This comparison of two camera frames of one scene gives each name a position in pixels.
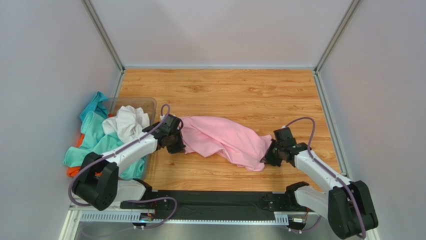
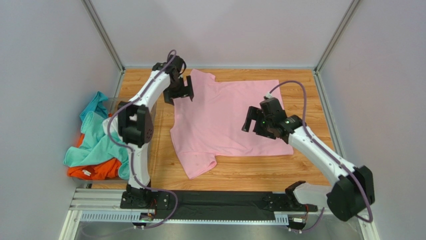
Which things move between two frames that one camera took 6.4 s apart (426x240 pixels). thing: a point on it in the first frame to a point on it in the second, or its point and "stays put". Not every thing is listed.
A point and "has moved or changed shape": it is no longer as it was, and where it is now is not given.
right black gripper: (273, 153) to (258, 121)
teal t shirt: (96, 139) stays put
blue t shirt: (98, 105) stays put
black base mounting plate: (219, 206) stays put
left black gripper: (180, 147) to (169, 94)
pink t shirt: (205, 135) has moved or changed shape
